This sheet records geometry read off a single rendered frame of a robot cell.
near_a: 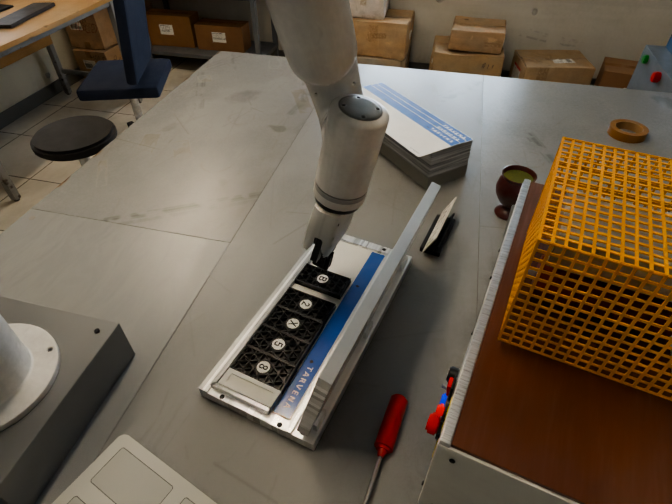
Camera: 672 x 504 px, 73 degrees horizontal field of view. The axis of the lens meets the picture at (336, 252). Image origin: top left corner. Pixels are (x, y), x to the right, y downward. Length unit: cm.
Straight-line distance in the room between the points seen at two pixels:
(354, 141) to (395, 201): 53
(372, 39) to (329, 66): 328
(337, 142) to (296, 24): 17
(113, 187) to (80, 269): 30
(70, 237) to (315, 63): 79
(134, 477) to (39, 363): 22
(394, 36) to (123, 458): 344
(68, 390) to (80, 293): 30
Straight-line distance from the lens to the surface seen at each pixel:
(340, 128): 62
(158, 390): 83
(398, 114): 129
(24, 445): 76
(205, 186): 123
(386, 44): 383
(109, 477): 78
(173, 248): 106
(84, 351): 81
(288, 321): 82
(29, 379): 81
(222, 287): 94
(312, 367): 78
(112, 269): 106
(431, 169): 116
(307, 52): 56
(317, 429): 72
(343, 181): 67
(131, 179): 132
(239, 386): 76
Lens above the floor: 158
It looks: 43 degrees down
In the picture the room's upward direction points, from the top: straight up
